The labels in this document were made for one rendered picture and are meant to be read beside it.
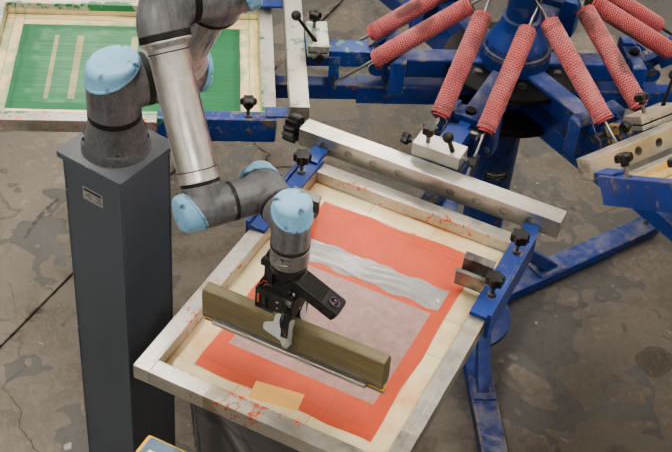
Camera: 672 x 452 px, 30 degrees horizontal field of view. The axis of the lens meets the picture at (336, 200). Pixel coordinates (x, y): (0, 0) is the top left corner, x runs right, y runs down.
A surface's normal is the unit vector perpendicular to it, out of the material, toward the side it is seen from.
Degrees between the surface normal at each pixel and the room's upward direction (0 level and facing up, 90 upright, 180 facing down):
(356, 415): 0
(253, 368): 0
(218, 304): 91
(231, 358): 0
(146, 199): 90
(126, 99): 90
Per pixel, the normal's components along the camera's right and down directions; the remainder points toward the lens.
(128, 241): 0.83, 0.41
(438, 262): 0.07, -0.76
